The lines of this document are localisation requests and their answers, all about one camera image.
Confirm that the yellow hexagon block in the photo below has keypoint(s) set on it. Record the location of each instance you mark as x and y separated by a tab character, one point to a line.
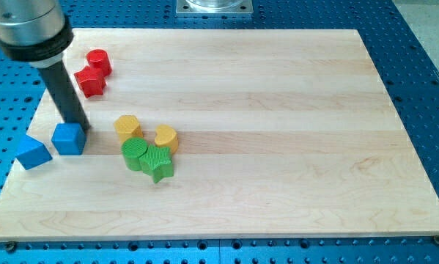
128	126

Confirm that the yellow heart block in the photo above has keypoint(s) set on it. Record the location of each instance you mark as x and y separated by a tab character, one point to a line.
166	136

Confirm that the light wooden board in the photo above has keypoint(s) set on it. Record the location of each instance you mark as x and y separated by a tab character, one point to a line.
282	134

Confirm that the green star block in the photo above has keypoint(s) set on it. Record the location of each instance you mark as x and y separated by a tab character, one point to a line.
157	163

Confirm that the green cylinder block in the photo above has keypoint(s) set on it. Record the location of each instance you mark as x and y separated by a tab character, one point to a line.
132	149

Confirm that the red star block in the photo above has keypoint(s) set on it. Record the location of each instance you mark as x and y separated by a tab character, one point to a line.
91	81

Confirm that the red cylinder block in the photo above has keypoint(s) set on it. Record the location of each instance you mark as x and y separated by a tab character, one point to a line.
98	58

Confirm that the blue cube block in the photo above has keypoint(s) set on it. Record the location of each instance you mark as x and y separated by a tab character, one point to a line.
69	139

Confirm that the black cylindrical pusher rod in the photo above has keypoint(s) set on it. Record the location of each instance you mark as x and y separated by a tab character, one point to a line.
63	93

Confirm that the blue triangle block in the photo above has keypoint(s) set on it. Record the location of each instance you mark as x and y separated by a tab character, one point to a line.
31	153

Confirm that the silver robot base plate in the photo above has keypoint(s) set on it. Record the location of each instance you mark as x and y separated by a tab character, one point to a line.
213	7

